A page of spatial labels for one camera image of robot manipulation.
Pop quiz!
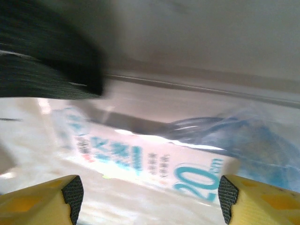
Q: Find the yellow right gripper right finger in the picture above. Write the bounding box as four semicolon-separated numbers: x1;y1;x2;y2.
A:
217;174;300;225

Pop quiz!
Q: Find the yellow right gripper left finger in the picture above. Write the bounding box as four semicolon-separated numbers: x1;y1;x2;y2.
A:
0;174;84;225

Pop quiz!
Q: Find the clear ruler set package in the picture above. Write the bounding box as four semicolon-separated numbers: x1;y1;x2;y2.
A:
50;105;300;204

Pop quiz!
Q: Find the black backpack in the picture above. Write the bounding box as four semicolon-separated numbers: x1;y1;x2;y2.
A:
0;0;111;102

